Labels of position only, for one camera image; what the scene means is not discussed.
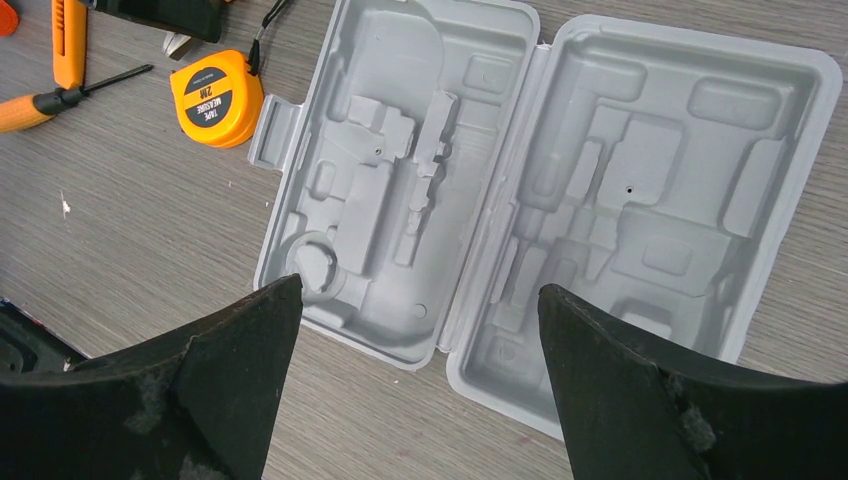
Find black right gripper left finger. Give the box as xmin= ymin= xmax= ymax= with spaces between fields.
xmin=1 ymin=275 xmax=303 ymax=479

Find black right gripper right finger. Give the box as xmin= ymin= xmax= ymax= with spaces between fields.
xmin=538 ymin=284 xmax=847 ymax=479

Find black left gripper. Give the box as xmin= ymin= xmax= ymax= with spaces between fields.
xmin=81 ymin=0 xmax=228 ymax=43

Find orange tape measure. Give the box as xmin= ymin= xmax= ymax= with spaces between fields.
xmin=169 ymin=1 xmax=287 ymax=148

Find grey plastic tool case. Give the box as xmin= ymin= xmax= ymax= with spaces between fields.
xmin=248 ymin=1 xmax=843 ymax=438

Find orange black pliers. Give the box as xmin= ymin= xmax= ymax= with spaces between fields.
xmin=162 ymin=32 xmax=200 ymax=61

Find orange utility knife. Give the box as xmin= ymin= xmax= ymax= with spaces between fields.
xmin=50 ymin=0 xmax=88 ymax=89

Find orange phillips screwdriver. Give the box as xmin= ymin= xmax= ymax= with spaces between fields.
xmin=1 ymin=64 xmax=154 ymax=133

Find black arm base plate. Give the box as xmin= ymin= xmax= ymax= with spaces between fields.
xmin=1 ymin=298 xmax=88 ymax=374

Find black orange-tipped tool handle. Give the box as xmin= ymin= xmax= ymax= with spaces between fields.
xmin=0 ymin=0 xmax=19 ymax=37

